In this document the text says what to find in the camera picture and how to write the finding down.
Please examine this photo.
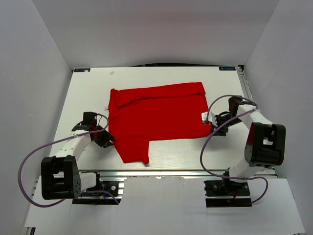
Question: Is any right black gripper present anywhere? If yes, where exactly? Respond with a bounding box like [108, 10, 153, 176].
[210, 114, 242, 137]

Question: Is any red t-shirt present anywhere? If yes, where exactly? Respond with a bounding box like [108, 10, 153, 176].
[108, 82, 211, 165]

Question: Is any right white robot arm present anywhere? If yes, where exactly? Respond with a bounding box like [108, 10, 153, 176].
[202, 95, 286, 195]

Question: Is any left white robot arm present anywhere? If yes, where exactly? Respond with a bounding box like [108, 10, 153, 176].
[41, 112, 114, 200]

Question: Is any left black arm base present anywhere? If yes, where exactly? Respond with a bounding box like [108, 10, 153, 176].
[72, 172, 126, 206]

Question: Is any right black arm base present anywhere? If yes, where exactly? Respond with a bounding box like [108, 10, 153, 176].
[204, 179, 252, 208]

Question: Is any right blue corner label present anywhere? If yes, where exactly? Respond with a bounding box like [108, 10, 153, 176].
[219, 66, 236, 71]

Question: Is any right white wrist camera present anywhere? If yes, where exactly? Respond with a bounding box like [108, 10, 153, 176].
[201, 111, 217, 126]

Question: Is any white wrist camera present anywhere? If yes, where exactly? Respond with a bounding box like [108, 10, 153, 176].
[71, 122, 94, 132]
[201, 111, 217, 126]

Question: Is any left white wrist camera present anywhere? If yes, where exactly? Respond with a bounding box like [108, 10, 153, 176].
[71, 122, 94, 132]

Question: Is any aluminium right side rail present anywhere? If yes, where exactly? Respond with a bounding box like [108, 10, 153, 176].
[236, 66, 254, 101]

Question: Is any aluminium rail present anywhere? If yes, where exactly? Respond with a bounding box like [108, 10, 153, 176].
[81, 170, 212, 177]
[236, 66, 254, 101]

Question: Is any aluminium front rail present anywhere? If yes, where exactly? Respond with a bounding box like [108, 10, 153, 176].
[81, 170, 212, 177]

